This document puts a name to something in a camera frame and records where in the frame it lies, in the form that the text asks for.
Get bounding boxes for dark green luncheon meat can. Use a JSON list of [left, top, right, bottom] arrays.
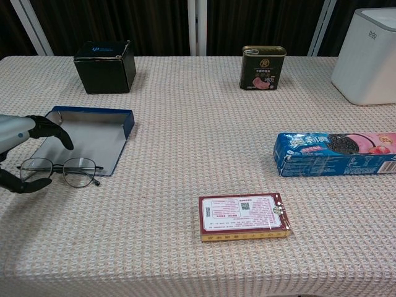
[[239, 45, 288, 91]]

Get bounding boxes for black pleated curtain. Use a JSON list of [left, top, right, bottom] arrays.
[[0, 0, 396, 58]]

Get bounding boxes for red playing card box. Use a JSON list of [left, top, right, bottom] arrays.
[[198, 192, 292, 243]]

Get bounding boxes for black cube cardboard box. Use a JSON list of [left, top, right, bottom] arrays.
[[73, 40, 137, 95]]

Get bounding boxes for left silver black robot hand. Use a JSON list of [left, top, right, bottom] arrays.
[[0, 114, 75, 194]]

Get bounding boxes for white square trash bin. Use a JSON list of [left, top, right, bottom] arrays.
[[330, 7, 396, 106]]

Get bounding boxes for white upright frame pole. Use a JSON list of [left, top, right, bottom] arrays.
[[187, 0, 207, 57]]

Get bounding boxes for thin-framed eyeglasses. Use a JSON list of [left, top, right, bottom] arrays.
[[17, 157, 105, 188]]

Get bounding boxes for blue glasses case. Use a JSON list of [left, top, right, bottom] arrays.
[[24, 105, 135, 177]]

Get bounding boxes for blue pink cookie package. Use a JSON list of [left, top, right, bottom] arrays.
[[273, 132, 396, 178]]

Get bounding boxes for beige woven tablecloth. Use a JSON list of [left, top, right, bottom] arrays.
[[0, 55, 396, 297]]

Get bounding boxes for white slanted frame pole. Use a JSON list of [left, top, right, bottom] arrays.
[[9, 0, 55, 57], [307, 0, 337, 57]]

